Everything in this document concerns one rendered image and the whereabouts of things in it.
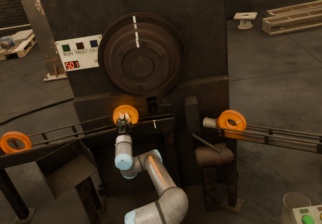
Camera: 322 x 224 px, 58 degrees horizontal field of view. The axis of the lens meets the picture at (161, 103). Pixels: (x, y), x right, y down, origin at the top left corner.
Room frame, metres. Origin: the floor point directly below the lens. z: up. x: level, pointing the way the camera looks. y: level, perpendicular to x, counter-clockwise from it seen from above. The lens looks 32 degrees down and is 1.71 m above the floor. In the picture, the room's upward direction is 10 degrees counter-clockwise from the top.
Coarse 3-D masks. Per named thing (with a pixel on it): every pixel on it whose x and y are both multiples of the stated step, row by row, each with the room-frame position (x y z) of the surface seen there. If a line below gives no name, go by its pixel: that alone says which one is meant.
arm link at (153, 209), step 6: (150, 204) 0.73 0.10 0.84; (156, 204) 0.72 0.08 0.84; (138, 210) 0.71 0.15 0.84; (144, 210) 0.71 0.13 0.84; (150, 210) 0.70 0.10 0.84; (156, 210) 0.70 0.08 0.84; (126, 216) 0.70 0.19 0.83; (132, 216) 0.69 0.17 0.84; (138, 216) 0.69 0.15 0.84; (144, 216) 0.68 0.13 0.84; (150, 216) 0.68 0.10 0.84; (156, 216) 0.68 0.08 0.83; (162, 216) 0.68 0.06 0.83; (126, 222) 0.67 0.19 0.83; (132, 222) 0.67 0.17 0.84; (138, 222) 0.67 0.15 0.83; (144, 222) 0.66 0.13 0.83; (150, 222) 0.66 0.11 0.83; (156, 222) 0.66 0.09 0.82; (162, 222) 0.66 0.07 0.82
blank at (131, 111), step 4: (116, 108) 1.51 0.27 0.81; (120, 108) 1.48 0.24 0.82; (124, 108) 1.48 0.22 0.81; (128, 108) 1.48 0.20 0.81; (132, 108) 1.49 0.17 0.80; (116, 112) 1.48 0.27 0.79; (120, 112) 1.48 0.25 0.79; (124, 112) 1.48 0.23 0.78; (128, 112) 1.48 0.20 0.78; (132, 112) 1.48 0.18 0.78; (136, 112) 1.48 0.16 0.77; (116, 116) 1.48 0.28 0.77; (132, 116) 1.48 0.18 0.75; (136, 116) 1.48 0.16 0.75; (132, 120) 1.48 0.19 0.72; (136, 120) 1.48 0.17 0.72
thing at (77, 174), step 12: (72, 144) 1.36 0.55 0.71; (48, 156) 1.29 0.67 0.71; (60, 156) 1.32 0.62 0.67; (72, 156) 1.35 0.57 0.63; (84, 156) 1.36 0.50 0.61; (48, 168) 1.27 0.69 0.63; (60, 168) 1.30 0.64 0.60; (72, 168) 1.27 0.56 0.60; (84, 168) 1.25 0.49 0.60; (96, 168) 1.23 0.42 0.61; (48, 180) 1.22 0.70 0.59; (60, 180) 1.20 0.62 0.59; (72, 180) 1.18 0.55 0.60; (84, 180) 1.23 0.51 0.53; (60, 192) 1.11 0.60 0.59; (84, 192) 1.22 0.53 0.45; (84, 204) 1.21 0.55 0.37; (96, 216) 1.23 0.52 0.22
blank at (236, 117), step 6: (222, 114) 1.33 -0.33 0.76; (228, 114) 1.31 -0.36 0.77; (234, 114) 1.28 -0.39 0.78; (240, 114) 1.29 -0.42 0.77; (222, 120) 1.33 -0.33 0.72; (234, 120) 1.28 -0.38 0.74; (240, 120) 1.26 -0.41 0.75; (222, 126) 1.33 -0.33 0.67; (228, 126) 1.31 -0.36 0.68; (234, 126) 1.31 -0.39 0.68; (240, 126) 1.26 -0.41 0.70; (234, 132) 1.28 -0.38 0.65
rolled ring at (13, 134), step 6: (12, 132) 1.53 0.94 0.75; (18, 132) 1.54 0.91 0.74; (6, 138) 1.52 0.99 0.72; (18, 138) 1.51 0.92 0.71; (24, 138) 1.51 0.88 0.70; (0, 144) 1.52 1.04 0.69; (6, 144) 1.54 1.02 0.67; (24, 144) 1.51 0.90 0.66; (30, 144) 1.53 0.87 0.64; (6, 150) 1.52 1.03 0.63; (12, 150) 1.53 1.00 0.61; (18, 150) 1.54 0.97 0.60
